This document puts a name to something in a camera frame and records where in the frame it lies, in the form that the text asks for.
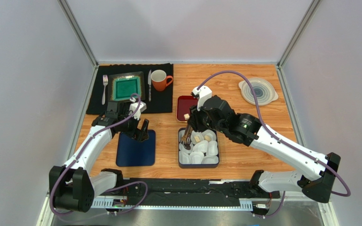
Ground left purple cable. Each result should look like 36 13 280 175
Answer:
49 93 148 216

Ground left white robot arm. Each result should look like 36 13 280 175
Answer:
49 97 149 215

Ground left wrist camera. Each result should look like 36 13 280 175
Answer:
129 97 147 120

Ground table knife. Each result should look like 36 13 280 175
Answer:
148 70 152 102

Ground red lacquer tray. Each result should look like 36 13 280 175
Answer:
176 96 198 122

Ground silver fork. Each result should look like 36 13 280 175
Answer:
101 74 108 105

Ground orange mug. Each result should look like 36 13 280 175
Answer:
151 70 173 92

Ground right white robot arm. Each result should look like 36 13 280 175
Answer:
188 96 341 203

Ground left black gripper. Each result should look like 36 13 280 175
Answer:
118 109 148 142

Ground white oval chocolate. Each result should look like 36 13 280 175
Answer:
204 135 212 142

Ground navy box with paper cups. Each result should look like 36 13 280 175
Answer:
178 128 220 169

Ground green square plate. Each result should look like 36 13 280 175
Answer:
107 71 146 101

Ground navy box lid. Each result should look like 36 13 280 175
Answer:
115 129 156 167

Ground black placemat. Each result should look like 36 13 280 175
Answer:
86 63 173 115

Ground white round plate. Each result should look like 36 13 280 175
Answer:
238 78 279 106

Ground white bar chocolate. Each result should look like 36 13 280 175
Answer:
194 136 200 143

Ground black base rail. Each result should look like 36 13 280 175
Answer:
109 178 281 207

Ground metal serving tongs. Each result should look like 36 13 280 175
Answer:
180 124 193 146

